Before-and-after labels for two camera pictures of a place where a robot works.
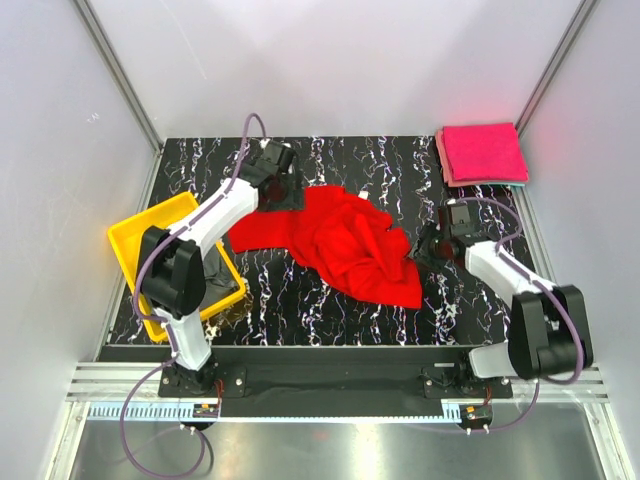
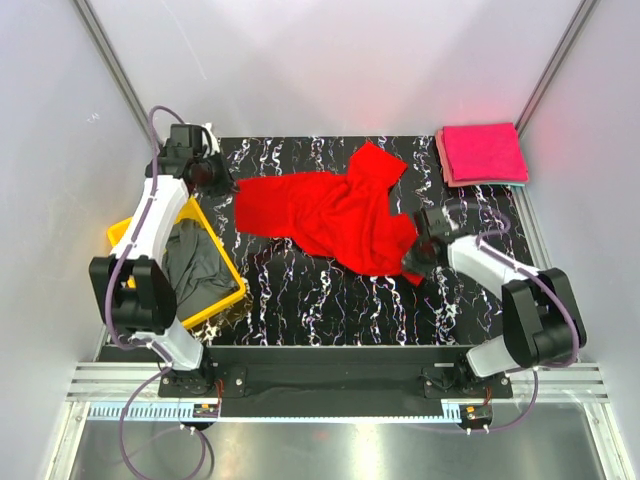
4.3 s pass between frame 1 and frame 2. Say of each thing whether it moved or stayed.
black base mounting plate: stayed
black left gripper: moved
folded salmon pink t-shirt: stayed
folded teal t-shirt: stayed
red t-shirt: moved
